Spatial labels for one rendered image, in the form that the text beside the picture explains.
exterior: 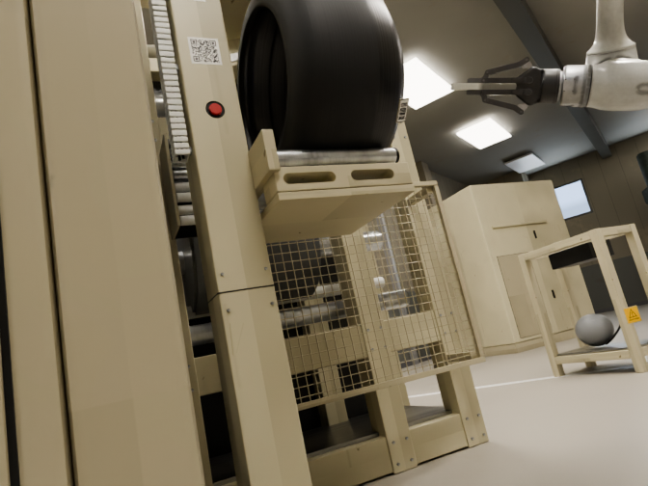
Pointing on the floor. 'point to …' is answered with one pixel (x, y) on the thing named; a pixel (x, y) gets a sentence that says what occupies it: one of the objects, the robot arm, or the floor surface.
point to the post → (236, 262)
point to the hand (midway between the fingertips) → (466, 86)
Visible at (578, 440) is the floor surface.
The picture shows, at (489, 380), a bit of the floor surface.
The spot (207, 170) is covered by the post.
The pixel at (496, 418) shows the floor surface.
